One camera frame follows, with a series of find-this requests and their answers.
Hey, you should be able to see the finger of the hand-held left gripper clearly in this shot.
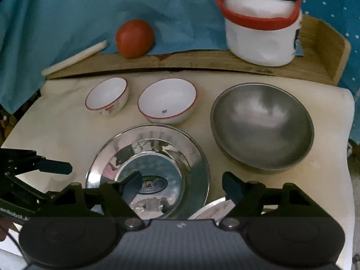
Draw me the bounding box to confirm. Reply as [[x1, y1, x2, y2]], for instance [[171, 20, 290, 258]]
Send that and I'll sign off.
[[0, 148, 73, 175], [0, 174, 57, 203]]

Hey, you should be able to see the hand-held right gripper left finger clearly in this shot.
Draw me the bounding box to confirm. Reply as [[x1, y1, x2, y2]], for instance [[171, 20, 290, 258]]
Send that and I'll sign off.
[[42, 171, 147, 231]]

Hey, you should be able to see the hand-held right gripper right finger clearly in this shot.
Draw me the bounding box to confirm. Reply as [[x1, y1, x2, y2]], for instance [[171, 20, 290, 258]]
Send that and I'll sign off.
[[219, 171, 329, 229]]

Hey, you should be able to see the shiny steel plate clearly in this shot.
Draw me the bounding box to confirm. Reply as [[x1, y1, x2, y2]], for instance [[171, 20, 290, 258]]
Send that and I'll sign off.
[[85, 124, 211, 220]]

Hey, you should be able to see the grey metal bowl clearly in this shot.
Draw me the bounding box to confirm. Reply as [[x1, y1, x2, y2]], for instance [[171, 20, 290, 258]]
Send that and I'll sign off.
[[210, 83, 315, 171]]

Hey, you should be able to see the small white red-rimmed bowl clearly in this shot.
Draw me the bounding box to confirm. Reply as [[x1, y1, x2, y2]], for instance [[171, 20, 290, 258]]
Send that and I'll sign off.
[[85, 77, 129, 118]]

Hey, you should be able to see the large white red-rimmed bowl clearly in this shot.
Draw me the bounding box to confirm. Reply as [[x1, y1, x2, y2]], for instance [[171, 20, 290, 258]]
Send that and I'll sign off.
[[137, 78, 197, 126]]

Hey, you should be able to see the white table cover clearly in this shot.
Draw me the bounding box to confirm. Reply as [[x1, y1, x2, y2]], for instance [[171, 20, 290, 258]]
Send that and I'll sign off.
[[0, 76, 355, 259]]

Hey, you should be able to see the white rolling stick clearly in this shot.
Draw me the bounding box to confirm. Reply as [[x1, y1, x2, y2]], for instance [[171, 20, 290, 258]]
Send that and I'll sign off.
[[41, 40, 108, 76]]

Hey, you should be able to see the wooden board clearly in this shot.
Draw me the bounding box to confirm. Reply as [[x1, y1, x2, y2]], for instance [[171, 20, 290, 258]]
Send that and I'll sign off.
[[45, 14, 352, 86]]

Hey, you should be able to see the white red-rimmed dish at edge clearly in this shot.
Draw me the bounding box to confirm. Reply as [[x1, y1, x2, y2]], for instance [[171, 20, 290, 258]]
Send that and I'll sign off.
[[216, 0, 308, 67]]

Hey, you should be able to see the red tomato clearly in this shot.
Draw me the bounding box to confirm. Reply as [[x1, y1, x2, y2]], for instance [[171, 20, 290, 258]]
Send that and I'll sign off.
[[115, 19, 155, 59]]

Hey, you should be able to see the plain blue cloth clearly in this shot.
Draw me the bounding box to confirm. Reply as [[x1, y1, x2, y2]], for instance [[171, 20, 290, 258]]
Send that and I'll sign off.
[[0, 0, 306, 113]]

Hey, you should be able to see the blue white-dotted cloth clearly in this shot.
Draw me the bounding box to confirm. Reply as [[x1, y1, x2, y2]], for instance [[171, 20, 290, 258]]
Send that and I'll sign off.
[[298, 0, 360, 147]]

